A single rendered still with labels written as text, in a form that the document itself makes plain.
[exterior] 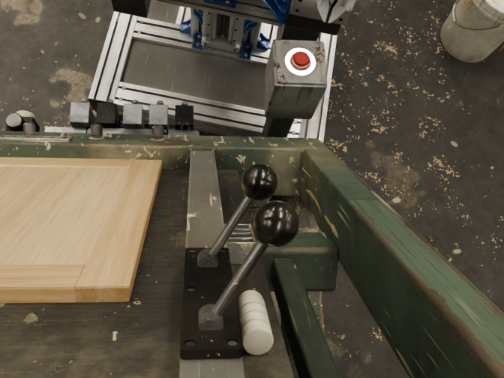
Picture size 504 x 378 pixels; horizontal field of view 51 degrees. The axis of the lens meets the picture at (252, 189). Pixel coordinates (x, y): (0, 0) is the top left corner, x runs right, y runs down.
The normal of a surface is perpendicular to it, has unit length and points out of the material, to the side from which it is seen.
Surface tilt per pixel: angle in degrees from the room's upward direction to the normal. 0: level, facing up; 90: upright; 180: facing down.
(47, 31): 0
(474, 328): 55
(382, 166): 0
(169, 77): 0
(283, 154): 35
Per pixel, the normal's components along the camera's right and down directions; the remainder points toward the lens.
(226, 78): 0.11, -0.30
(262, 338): 0.10, 0.29
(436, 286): 0.04, -0.95
